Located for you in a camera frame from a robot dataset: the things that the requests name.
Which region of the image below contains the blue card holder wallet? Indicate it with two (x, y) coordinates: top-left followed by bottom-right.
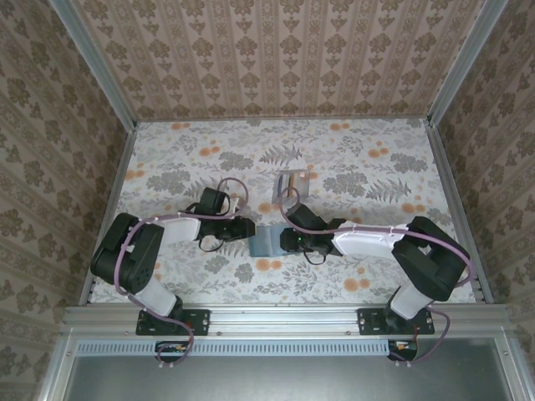
(249, 225), (289, 258)

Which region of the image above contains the floral tablecloth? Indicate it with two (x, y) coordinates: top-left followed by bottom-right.
(89, 118), (477, 306)

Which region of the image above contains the grey metal sheet panel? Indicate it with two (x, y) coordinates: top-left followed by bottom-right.
(62, 354), (515, 401)

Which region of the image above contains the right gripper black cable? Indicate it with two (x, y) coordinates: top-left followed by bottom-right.
(301, 249), (329, 265)

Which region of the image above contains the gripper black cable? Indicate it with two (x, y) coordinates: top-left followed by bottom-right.
(196, 236), (225, 253)
(301, 249), (329, 265)

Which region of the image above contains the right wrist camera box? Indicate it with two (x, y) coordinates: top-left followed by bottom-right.
(287, 203), (327, 233)

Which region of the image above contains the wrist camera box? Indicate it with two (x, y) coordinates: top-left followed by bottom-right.
(287, 203), (327, 233)
(198, 187), (229, 217)

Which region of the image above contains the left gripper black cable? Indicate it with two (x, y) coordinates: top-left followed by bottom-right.
(196, 236), (225, 253)

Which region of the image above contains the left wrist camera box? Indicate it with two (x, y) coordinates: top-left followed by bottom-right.
(198, 187), (229, 217)

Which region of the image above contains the aluminium mounting rail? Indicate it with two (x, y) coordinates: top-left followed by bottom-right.
(62, 303), (513, 335)

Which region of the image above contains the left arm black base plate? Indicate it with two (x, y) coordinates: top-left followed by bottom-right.
(135, 307), (211, 337)

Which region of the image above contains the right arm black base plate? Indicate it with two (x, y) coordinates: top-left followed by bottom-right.
(357, 307), (436, 337)

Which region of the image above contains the white slotted cable duct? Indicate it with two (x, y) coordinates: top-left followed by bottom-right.
(76, 338), (394, 357)

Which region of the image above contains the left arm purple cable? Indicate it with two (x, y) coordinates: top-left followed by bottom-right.
(115, 177), (252, 373)

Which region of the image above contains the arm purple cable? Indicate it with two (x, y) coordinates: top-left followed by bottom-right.
(115, 177), (252, 373)
(278, 186), (473, 368)

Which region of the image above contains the aluminium side rail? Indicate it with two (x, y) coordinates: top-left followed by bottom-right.
(424, 118), (495, 305)
(78, 123), (140, 307)

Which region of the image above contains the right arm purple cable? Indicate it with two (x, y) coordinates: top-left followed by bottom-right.
(278, 186), (473, 368)

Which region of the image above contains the aluminium corner post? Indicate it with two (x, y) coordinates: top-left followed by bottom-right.
(48, 0), (139, 129)
(425, 0), (512, 129)

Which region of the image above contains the aluminium frame beam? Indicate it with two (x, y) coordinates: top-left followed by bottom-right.
(495, 329), (535, 401)
(37, 329), (80, 401)

